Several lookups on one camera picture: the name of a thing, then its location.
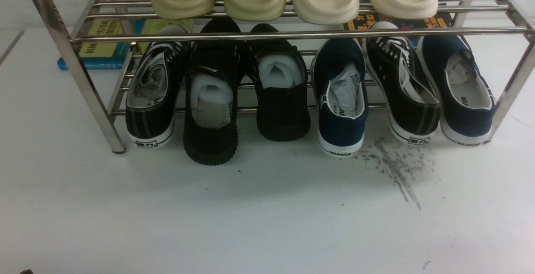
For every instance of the navy slip-on shoe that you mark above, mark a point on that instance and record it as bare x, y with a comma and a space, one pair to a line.
338, 76
467, 103

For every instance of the black white canvas sneaker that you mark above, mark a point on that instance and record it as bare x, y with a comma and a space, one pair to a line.
412, 107
151, 99

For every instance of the yellow blue book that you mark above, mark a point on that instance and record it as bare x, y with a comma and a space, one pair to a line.
112, 55

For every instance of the black orange book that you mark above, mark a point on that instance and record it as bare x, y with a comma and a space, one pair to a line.
363, 22

